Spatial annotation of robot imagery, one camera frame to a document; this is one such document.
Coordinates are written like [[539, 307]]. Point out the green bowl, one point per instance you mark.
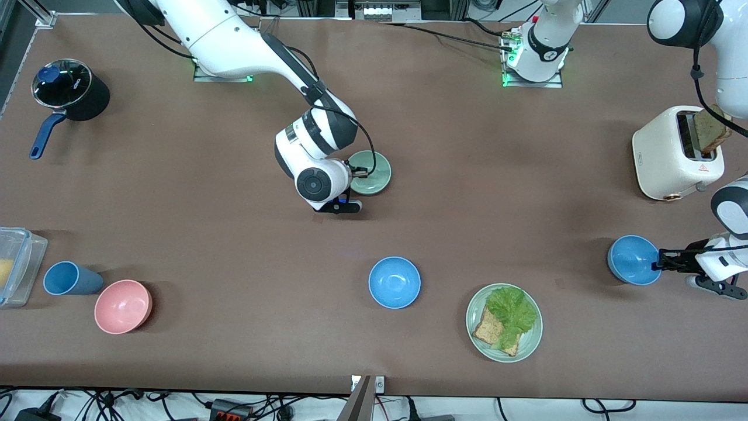
[[378, 178]]

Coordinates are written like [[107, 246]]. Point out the blue bowl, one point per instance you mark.
[[631, 260], [394, 282]]

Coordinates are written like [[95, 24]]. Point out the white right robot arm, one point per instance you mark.
[[222, 41]]

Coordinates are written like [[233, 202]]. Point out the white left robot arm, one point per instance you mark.
[[546, 41]]

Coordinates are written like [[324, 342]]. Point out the pink bowl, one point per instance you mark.
[[121, 307]]

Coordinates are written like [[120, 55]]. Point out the white toaster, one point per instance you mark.
[[660, 164]]

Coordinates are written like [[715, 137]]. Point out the toast slice in toaster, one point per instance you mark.
[[710, 131]]

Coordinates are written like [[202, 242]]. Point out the green plate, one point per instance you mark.
[[529, 345]]

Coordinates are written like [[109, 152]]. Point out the green lettuce leaf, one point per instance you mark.
[[511, 310]]

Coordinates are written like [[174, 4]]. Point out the brown bread slice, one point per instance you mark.
[[485, 330]]

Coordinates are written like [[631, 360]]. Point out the black red power strip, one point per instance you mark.
[[231, 410]]

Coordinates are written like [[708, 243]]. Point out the blue cup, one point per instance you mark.
[[73, 279]]

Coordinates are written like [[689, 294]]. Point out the glass lid blue knob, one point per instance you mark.
[[67, 85]]

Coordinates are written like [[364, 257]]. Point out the clear plastic container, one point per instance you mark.
[[26, 263]]

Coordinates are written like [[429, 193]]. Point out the yellow food piece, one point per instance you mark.
[[4, 273]]

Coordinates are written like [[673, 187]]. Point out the black power adapter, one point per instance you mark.
[[35, 415]]

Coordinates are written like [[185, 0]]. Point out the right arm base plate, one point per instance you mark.
[[204, 76]]

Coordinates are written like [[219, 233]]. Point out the white table edge bracket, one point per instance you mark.
[[380, 384]]

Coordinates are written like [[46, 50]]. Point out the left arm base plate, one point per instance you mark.
[[555, 82]]

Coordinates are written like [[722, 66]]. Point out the grey camera stand bar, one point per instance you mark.
[[357, 403]]

